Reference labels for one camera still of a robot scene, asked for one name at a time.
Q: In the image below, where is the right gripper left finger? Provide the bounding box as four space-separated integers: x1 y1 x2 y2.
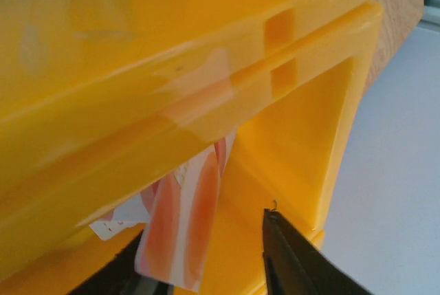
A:
69 232 172 295

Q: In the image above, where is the yellow bin with circle cards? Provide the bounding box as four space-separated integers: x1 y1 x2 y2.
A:
1 0 382 294

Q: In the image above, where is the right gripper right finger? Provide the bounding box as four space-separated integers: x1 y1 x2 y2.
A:
262 209 370 295

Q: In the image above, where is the red circle card stack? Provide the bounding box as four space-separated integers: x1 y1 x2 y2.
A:
88 164 193 241

